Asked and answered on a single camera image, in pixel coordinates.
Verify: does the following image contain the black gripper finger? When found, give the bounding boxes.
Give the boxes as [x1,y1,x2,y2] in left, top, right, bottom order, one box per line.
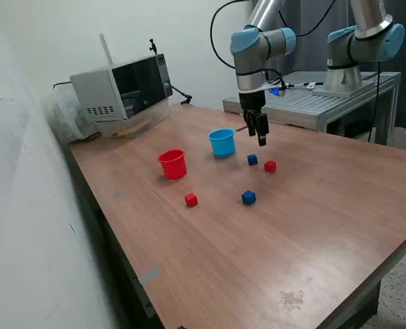
[256,112,270,147]
[243,110,258,137]

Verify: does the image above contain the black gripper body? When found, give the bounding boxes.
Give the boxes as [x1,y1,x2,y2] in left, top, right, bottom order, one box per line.
[239,89,267,114]

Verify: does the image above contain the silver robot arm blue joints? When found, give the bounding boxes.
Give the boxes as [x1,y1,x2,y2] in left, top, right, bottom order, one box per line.
[229,0,406,93]

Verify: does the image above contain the blue plastic cup bin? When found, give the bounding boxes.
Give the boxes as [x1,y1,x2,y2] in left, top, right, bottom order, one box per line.
[208,128,237,158]

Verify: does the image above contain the red plastic cup bin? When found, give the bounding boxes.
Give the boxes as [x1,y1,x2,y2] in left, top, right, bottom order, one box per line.
[156,148,188,180]

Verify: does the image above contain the aluminium profile robot stand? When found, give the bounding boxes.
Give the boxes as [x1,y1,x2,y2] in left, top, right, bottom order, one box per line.
[222,71,402,147]

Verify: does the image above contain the dark grey curtain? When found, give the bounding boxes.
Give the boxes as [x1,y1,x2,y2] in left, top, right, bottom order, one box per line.
[250,0,406,138]

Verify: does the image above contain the aluminium base mounting plate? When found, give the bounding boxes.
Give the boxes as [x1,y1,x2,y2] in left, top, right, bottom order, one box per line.
[311,77,375,99]

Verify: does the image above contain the yellow wooden pieces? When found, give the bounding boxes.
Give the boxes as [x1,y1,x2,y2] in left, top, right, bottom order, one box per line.
[110,118,153,138]

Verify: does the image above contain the thin white rod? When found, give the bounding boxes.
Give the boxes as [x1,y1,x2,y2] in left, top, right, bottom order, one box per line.
[99,33,114,66]

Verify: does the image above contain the silver microwave oven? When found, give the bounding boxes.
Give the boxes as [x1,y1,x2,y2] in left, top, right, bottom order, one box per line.
[69,53,174,123]

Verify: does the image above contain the translucent plastic bag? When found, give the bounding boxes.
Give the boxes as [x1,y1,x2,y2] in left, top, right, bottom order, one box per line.
[40,85,101,145]

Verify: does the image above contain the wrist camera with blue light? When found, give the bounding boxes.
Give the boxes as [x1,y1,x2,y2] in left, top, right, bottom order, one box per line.
[266,80,289,99]

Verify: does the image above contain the black cable with silver plug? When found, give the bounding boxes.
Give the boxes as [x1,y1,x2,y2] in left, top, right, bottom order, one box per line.
[285,81,324,90]

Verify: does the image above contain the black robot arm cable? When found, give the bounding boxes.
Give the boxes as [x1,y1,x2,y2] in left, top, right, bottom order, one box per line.
[209,0,331,69]

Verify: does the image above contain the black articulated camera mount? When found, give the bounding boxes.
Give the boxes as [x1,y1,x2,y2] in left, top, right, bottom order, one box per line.
[149,38,193,106]

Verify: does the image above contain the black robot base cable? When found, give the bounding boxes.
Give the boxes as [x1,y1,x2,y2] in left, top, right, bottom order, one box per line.
[366,60,384,143]

